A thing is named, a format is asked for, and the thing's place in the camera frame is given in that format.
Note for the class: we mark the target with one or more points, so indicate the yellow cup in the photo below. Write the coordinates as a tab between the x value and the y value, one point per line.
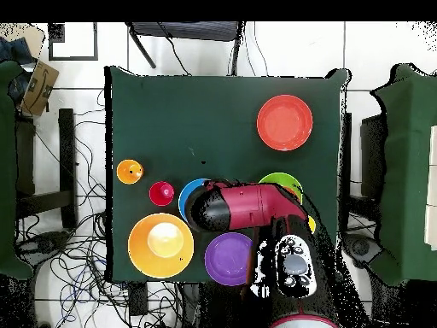
311	223

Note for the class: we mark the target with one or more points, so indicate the green clothed side table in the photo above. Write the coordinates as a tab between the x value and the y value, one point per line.
406	153
6	171

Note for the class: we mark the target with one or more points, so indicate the black square frame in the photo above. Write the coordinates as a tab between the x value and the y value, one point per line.
56	32

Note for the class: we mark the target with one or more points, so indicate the red cup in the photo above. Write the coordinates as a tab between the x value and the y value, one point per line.
161	193

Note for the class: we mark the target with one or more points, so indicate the purple bowl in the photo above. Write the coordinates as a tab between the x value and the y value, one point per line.
227	259

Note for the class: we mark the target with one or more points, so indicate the black box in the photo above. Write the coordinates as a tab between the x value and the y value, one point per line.
372	153

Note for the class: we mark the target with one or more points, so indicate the wide shallow orange bowl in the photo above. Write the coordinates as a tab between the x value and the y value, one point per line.
284	122

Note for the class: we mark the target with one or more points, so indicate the dark green tablecloth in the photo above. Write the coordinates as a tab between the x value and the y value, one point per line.
191	119

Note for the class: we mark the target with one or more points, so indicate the black power strip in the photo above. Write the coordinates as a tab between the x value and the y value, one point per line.
138	299

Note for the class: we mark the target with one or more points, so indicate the blue fabric bundle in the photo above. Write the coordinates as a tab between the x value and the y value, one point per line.
13	51

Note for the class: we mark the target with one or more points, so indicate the large yellow bowl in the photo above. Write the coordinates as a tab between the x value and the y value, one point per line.
160	246

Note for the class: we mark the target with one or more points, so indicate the white papers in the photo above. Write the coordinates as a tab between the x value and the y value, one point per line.
433	171

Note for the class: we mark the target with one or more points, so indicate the green bowl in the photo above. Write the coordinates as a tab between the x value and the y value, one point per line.
283	179

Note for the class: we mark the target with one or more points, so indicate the black metal stand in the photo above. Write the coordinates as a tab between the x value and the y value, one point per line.
66	153

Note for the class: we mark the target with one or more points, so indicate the blue bowl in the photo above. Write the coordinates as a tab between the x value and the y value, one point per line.
187	193

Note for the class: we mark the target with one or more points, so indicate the stepped orange-yellow cup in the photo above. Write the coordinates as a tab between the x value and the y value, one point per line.
129	172

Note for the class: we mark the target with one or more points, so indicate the cardboard box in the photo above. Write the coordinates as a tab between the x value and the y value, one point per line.
39	89

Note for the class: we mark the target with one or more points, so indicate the dark grey chair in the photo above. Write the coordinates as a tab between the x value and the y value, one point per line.
187	30

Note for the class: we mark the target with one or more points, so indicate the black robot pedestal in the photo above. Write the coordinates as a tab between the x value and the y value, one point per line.
218	304

